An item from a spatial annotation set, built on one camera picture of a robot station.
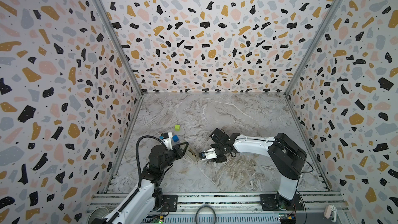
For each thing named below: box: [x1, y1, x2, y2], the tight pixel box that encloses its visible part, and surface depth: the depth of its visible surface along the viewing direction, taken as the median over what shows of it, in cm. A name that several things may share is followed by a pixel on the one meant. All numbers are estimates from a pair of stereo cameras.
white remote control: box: [185, 147, 199, 162], surface depth 83 cm
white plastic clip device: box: [323, 204, 337, 223], surface depth 72 cm
